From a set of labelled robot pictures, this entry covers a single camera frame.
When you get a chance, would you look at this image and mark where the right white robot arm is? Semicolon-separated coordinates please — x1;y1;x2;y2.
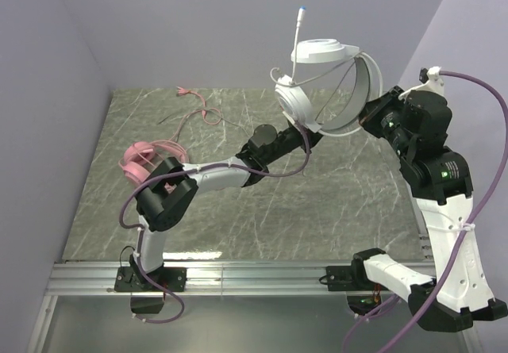
352;86;507;332

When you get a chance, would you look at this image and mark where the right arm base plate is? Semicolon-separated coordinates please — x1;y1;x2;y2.
318;266;373;292

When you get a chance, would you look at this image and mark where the right side aluminium rail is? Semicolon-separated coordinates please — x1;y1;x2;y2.
413;205;433;260

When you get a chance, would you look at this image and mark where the aluminium rail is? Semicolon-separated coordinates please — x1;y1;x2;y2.
413;205;433;260
45;260;350;297

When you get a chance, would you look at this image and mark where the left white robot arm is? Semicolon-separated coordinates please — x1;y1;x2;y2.
129;125;322;282

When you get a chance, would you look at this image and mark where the front aluminium rail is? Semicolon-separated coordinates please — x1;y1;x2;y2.
45;260;350;297

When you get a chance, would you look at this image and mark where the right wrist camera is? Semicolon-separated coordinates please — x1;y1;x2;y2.
407;66;445;97

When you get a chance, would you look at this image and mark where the white headset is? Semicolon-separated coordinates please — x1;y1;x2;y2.
269;6;384;138

